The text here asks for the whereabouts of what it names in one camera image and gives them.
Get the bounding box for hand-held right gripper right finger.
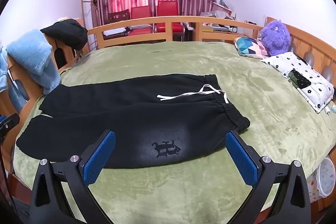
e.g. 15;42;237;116
225;130;312;224

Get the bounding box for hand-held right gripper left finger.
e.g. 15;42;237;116
30;130;116;224

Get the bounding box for black pants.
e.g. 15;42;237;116
16;73;251;169

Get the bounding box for light blue cloth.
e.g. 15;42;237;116
0;46;30;112

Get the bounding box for green bed blanket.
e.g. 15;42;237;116
13;40;336;224

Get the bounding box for light blue towel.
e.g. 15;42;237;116
6;29;62;95

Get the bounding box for star printed cloth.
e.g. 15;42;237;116
306;171;321;204

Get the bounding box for white plastic basin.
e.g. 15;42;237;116
316;157;336;197

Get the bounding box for dark green cloth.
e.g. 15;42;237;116
288;69;312;89

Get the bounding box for white floral pillow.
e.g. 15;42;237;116
263;52;335;113

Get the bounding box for black garment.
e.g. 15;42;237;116
40;19;89;51

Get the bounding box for geometric patterned pillow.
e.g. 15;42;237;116
234;36;270;59

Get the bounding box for purple plush toy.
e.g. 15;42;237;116
260;20;291;57

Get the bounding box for wooden rack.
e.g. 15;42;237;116
80;0;99;28

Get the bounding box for dark wooden chair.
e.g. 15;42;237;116
107;10;131;28

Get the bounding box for pile of boxes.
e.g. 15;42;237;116
200;0;237;33

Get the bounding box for red chair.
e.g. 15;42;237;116
130;6;153;36
154;0;185;34

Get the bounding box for white cable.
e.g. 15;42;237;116
316;82;336;130

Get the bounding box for wooden bed frame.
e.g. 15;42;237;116
0;15;336;216

